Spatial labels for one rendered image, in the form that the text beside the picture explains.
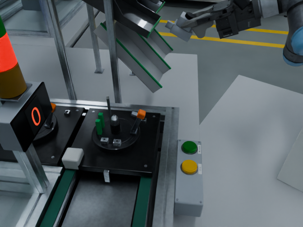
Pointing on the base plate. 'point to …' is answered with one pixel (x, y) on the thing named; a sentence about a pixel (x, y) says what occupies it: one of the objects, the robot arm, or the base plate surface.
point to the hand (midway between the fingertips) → (185, 20)
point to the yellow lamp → (12, 83)
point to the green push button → (189, 147)
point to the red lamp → (6, 54)
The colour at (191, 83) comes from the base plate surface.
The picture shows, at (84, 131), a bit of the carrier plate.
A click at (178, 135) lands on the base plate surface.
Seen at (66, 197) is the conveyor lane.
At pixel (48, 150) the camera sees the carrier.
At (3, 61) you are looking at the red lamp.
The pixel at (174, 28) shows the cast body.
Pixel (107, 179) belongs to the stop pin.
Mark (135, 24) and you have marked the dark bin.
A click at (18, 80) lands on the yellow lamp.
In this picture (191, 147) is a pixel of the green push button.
